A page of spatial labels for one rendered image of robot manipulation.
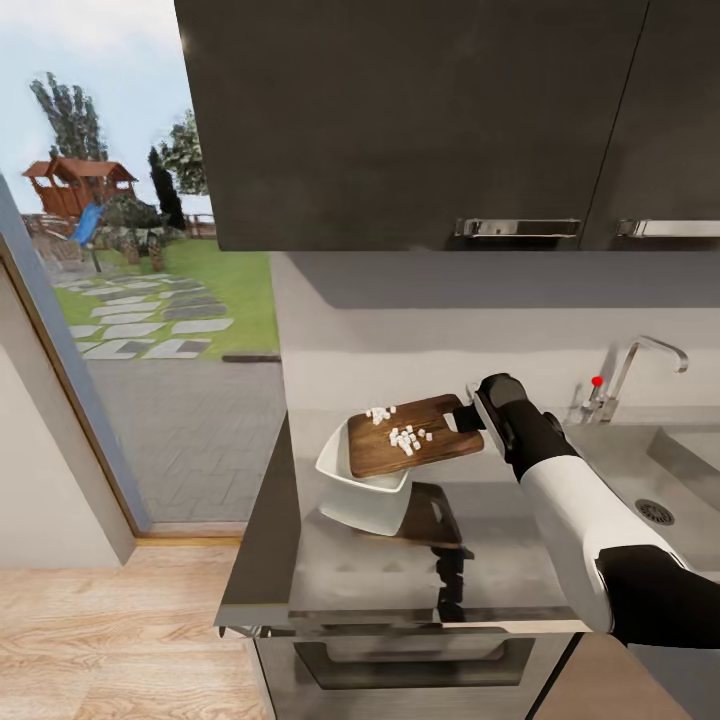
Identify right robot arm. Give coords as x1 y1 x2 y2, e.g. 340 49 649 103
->
452 373 720 720

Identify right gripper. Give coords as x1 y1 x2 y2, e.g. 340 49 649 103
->
452 403 487 433

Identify cutting board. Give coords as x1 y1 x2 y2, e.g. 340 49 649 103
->
347 394 484 479

